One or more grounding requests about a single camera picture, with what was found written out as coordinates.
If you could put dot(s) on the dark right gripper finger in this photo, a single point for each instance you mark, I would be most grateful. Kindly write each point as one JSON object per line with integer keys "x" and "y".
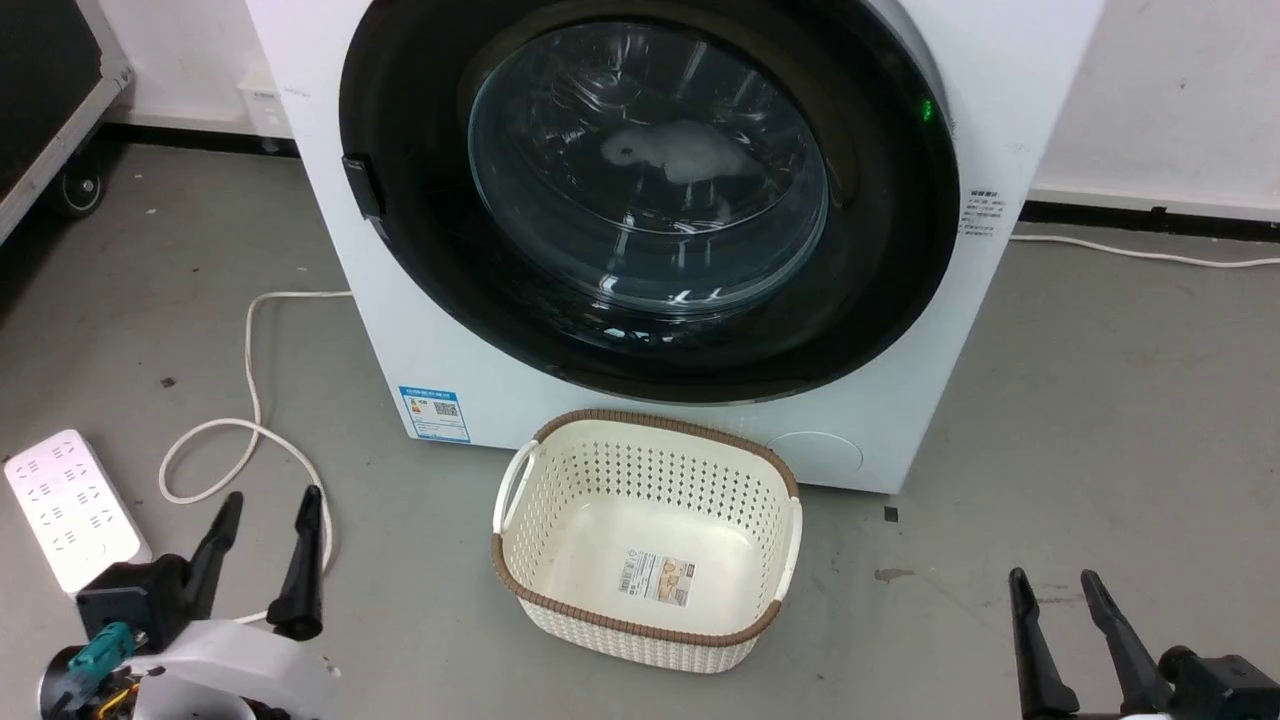
{"x": 1035, "y": 655}
{"x": 1125, "y": 650}

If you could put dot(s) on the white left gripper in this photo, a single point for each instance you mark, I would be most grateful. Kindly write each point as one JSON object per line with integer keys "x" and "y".
{"x": 250, "y": 670}

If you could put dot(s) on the white front-load washing machine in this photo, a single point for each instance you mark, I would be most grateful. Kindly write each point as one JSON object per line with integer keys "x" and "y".
{"x": 450, "y": 360}

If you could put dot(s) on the black round glass washer door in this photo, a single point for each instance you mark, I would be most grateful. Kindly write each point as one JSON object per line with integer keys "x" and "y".
{"x": 885, "y": 250}

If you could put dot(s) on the white power strip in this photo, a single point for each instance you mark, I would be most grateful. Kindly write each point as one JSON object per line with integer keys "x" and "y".
{"x": 70, "y": 505}

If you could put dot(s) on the blue energy label sticker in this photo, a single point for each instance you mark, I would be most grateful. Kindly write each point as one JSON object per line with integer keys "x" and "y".
{"x": 434, "y": 414}

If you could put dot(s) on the round white filter cover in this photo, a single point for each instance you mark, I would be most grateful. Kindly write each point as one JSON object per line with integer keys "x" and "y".
{"x": 815, "y": 460}

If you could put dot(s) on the product label sticker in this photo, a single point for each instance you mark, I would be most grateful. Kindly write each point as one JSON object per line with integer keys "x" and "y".
{"x": 657, "y": 578}

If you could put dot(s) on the cream perforated laundry basket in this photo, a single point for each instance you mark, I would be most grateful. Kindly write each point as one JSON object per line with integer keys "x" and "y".
{"x": 650, "y": 462}

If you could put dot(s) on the black caster wheel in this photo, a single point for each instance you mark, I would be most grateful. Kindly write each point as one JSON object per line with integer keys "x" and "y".
{"x": 78, "y": 190}

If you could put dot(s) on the white warning text sticker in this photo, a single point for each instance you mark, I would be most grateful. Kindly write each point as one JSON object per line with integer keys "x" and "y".
{"x": 984, "y": 212}

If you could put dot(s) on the black flight case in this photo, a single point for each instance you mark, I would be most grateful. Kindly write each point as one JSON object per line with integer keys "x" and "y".
{"x": 40, "y": 70}

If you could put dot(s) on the white garment inside drum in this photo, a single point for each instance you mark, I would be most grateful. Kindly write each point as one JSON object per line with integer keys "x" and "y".
{"x": 680, "y": 150}

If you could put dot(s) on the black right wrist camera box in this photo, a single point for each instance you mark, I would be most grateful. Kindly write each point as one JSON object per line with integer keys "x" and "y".
{"x": 1225, "y": 685}

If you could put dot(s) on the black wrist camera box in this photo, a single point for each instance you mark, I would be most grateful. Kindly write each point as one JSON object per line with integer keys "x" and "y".
{"x": 130, "y": 600}
{"x": 1225, "y": 685}

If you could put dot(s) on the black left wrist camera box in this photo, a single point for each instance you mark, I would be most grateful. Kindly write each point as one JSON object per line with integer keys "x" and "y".
{"x": 130, "y": 600}

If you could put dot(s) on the white wall socket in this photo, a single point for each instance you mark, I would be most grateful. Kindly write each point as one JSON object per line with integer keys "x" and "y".
{"x": 264, "y": 108}

